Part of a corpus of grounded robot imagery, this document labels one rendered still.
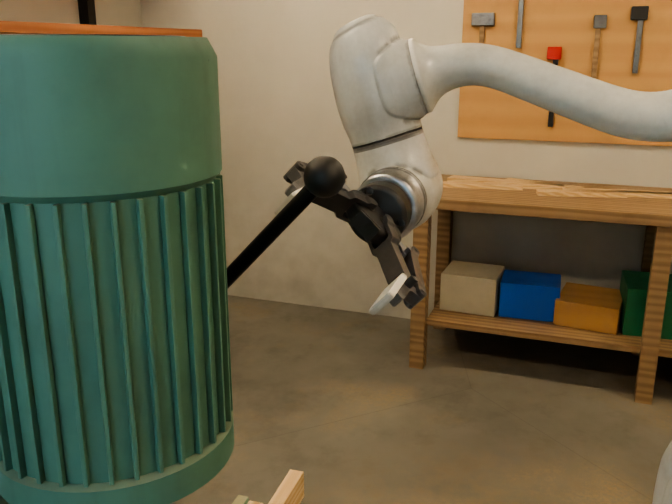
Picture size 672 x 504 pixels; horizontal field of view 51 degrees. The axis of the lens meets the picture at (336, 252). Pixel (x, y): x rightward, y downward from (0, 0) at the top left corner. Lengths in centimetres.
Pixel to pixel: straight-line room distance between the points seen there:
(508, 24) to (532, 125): 51
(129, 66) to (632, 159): 344
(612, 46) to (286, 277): 217
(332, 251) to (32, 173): 374
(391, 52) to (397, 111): 8
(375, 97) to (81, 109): 58
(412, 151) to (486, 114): 280
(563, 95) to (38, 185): 70
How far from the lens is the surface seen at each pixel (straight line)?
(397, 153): 95
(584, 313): 345
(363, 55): 95
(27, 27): 303
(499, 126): 375
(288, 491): 98
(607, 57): 370
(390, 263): 79
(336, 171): 58
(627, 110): 98
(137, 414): 49
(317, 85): 401
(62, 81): 43
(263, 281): 438
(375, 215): 83
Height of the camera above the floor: 150
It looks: 16 degrees down
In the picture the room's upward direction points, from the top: straight up
